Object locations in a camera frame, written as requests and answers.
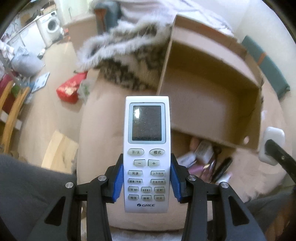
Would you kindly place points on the white paper booklet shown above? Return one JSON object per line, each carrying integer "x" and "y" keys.
{"x": 40, "y": 82}

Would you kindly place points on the teal armchair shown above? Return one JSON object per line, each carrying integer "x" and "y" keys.
{"x": 107, "y": 14}

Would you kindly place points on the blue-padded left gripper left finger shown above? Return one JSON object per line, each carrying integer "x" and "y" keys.
{"x": 103, "y": 190}

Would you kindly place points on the fluffy black-white throw blanket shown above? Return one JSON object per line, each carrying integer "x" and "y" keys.
{"x": 129, "y": 55}

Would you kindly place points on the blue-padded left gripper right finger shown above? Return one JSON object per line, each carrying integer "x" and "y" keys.
{"x": 190, "y": 190}

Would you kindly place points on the wooden chair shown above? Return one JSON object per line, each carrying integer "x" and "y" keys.
{"x": 9, "y": 124}

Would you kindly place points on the open cardboard box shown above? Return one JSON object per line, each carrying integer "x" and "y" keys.
{"x": 213, "y": 85}

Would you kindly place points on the white washing machine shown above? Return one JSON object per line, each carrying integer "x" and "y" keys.
{"x": 49, "y": 27}

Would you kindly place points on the teal cushion with orange stripe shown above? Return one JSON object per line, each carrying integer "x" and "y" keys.
{"x": 267, "y": 66}

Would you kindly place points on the grey plastic bag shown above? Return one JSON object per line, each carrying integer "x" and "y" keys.
{"x": 26, "y": 63}

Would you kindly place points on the white Gree remote control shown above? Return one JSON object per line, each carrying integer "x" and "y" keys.
{"x": 147, "y": 154}

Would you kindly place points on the red gift box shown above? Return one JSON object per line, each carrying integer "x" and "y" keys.
{"x": 67, "y": 91}

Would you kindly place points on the black flashlight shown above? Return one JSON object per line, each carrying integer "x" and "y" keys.
{"x": 222, "y": 169}

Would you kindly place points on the white power adapter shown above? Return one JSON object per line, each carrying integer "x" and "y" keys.
{"x": 276, "y": 134}

